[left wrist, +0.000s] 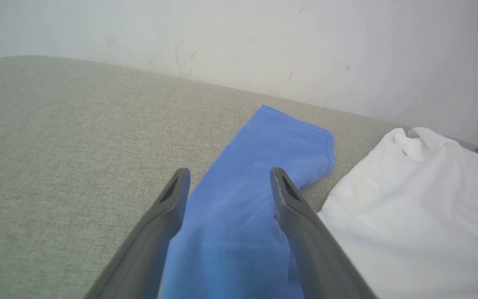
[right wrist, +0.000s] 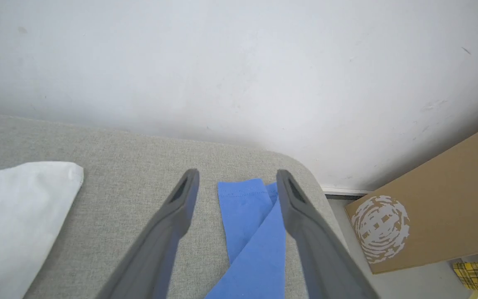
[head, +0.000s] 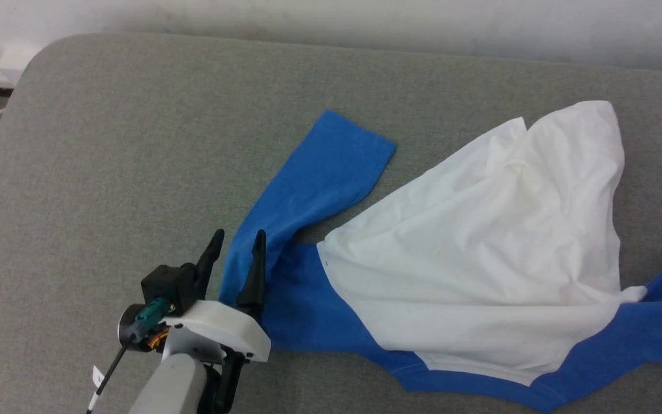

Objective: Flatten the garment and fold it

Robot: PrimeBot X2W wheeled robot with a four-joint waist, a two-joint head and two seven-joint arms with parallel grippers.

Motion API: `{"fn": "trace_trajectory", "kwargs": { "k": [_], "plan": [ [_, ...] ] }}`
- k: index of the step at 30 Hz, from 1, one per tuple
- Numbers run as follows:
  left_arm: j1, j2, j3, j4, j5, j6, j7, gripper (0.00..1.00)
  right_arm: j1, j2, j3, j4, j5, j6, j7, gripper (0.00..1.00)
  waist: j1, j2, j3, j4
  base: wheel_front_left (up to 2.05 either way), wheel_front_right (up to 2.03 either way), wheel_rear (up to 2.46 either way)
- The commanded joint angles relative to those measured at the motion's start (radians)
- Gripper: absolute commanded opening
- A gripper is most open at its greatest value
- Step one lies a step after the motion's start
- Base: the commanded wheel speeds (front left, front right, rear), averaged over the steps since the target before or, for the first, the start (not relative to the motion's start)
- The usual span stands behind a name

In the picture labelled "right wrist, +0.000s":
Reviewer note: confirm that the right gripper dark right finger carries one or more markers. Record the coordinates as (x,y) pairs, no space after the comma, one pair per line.
(322,257)

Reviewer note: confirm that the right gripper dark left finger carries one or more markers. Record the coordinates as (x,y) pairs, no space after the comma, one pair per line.
(160,253)

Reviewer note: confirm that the white baseboard strip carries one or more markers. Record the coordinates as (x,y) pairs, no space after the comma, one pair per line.
(347,191)

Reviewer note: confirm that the brown cardboard box white print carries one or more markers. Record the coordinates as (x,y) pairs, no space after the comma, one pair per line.
(450,207)

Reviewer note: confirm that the grey fabric sofa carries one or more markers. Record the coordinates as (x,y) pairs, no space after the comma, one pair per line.
(131,174)

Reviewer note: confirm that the white and blue t-shirt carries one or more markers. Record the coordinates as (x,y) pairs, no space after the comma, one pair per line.
(15,216)

